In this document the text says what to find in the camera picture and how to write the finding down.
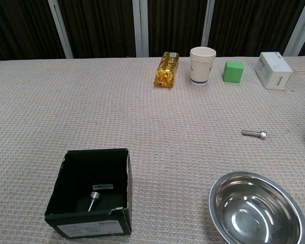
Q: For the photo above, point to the black curtain backdrop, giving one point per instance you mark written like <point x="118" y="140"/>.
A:
<point x="101" y="25"/>

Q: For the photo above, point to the white frame post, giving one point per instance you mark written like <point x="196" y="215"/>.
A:
<point x="59" y="28"/>
<point x="298" y="28"/>
<point x="140" y="28"/>
<point x="208" y="23"/>

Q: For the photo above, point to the stainless steel bowl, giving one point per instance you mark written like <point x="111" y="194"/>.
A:
<point x="256" y="211"/>

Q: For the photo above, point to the green cube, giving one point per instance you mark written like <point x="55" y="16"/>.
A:
<point x="233" y="72"/>

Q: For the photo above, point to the gold foil package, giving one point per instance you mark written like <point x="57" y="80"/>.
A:
<point x="167" y="69"/>

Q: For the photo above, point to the white carton box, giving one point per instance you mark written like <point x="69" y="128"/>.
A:
<point x="273" y="70"/>

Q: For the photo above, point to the long metal bolt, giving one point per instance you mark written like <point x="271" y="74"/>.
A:
<point x="93" y="200"/>

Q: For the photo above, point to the white paper cup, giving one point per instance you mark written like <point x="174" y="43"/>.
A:
<point x="201" y="66"/>

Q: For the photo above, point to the black cardboard box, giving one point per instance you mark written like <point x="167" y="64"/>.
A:
<point x="91" y="221"/>

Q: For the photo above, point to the beige woven tablecloth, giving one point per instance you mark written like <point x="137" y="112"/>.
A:
<point x="91" y="106"/>

